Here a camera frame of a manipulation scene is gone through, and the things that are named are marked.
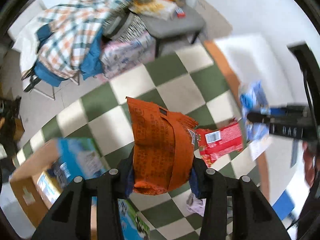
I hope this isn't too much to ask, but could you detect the light blue tissue pack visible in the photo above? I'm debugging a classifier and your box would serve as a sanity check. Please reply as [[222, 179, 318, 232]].
[[238, 81, 271, 141]]

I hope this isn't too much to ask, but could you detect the orange snack packet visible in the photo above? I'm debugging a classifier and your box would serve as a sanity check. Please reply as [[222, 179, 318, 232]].
[[127, 98, 198, 196]]

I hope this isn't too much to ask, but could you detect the cardboard box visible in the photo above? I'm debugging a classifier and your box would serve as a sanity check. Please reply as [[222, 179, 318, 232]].
[[9, 137, 110, 227]]

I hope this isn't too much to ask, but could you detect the purple soft plush toy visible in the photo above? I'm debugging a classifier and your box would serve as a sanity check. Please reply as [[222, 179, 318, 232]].
[[186, 193, 206, 217]]

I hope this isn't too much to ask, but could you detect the white paper card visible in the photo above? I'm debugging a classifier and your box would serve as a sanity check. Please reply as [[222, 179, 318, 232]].
[[249, 135, 272, 161]]

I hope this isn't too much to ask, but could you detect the red snack packet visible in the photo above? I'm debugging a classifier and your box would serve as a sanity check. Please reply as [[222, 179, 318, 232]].
[[195, 121, 245, 167]]

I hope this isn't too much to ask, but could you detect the green white checkered tablecloth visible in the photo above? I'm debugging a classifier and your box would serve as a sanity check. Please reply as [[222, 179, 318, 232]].
[[12, 41, 271, 240]]

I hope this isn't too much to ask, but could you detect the blue smartphone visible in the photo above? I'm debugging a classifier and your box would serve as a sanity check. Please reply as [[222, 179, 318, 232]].
[[272, 190, 295, 220]]

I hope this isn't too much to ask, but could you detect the pink floral storage box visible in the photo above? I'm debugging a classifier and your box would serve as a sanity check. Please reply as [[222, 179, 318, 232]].
[[99, 32, 156, 82]]

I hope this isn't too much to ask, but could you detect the white snack bag on chair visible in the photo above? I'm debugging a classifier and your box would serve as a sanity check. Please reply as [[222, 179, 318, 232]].
[[130, 0, 178, 21]]

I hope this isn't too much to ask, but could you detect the grey padded chair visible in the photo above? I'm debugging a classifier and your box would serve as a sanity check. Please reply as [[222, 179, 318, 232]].
[[140, 0, 205, 57]]

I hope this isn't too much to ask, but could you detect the plaid blanket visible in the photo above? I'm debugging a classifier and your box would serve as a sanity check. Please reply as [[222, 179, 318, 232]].
[[33, 0, 133, 87]]

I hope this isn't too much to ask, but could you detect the black white patterned bag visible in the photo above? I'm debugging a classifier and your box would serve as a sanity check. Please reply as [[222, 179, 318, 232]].
[[101, 12, 146, 43]]

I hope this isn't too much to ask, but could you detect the white bench chair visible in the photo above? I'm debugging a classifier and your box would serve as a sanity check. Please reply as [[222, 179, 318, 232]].
[[8, 0, 55, 100]]

